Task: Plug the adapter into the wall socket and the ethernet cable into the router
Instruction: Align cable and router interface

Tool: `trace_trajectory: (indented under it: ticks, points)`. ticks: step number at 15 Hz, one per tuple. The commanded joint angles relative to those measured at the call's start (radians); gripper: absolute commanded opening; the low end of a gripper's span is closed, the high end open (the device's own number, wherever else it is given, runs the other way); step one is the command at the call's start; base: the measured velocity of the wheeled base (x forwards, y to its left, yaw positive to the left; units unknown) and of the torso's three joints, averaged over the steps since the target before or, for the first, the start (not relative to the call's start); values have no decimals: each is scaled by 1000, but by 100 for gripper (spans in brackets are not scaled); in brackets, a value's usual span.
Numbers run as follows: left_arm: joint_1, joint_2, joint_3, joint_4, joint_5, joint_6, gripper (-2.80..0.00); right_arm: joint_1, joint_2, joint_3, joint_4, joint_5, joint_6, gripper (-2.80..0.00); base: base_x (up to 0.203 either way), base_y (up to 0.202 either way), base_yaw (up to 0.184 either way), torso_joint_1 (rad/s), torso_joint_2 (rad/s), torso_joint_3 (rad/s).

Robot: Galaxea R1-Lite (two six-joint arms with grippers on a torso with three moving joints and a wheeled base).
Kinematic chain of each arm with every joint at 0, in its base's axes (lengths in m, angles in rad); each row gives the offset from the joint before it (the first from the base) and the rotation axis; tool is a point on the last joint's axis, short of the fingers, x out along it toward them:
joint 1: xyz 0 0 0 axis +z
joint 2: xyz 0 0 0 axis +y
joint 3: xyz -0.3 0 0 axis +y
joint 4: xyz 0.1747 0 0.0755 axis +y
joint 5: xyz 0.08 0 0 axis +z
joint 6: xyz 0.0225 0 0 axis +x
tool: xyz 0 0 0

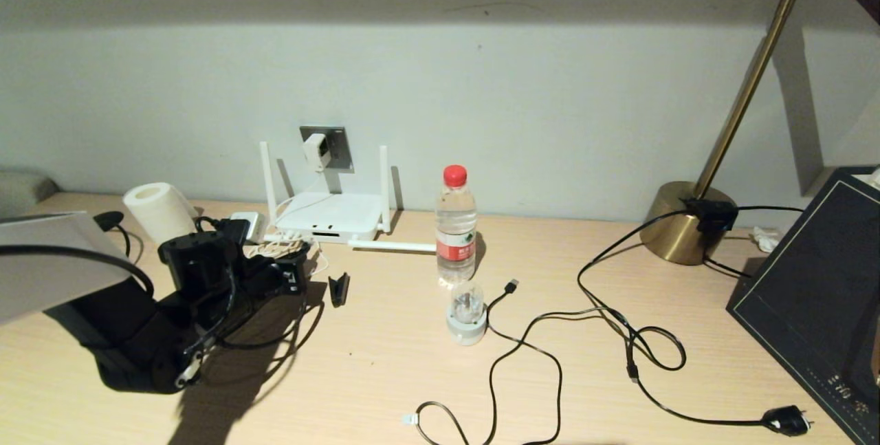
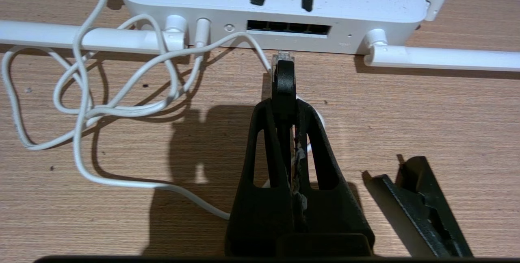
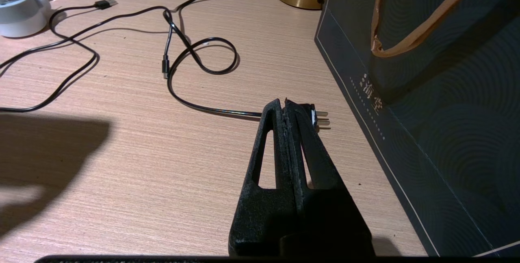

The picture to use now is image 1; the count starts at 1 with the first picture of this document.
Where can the small glass dome night light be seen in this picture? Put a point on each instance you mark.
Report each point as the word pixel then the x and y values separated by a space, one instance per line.
pixel 466 328

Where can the grey wall socket plate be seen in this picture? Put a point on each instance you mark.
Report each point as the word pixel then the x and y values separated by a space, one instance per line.
pixel 340 149

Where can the white power adapter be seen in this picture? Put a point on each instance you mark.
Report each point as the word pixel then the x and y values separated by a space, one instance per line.
pixel 313 156

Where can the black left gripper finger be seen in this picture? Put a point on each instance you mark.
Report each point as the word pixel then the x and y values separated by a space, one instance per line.
pixel 294 278
pixel 290 254

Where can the black lamp switch box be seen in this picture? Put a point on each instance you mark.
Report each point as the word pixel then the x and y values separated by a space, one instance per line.
pixel 715 214

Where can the brass desk lamp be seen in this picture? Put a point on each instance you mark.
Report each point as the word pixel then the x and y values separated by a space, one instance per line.
pixel 677 232

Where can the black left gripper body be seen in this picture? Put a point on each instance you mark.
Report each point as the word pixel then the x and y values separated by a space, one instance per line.
pixel 261 276

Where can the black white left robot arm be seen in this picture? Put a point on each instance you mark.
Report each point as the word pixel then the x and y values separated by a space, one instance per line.
pixel 69 273

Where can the small black clip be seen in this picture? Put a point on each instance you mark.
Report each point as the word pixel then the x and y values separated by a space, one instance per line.
pixel 339 291

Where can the clear water bottle red cap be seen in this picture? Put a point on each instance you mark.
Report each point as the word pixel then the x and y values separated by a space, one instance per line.
pixel 456 225

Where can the white toilet paper roll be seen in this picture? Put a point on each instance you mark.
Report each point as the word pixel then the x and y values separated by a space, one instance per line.
pixel 161 214

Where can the crumpled white tissue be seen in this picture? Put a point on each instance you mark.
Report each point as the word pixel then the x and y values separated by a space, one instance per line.
pixel 764 239

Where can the white router with antennas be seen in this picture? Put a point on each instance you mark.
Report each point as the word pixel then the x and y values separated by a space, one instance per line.
pixel 337 214

